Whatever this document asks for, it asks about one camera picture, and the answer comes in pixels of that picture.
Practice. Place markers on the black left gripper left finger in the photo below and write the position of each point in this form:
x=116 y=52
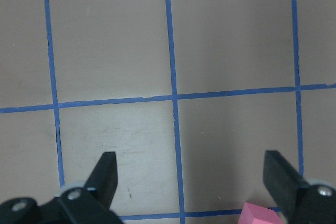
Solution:
x=87 y=203

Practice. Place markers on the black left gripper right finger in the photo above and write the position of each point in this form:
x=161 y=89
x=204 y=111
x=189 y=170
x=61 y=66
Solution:
x=299 y=200

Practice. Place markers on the pink foam cube centre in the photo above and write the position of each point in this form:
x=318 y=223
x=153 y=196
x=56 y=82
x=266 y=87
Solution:
x=254 y=214

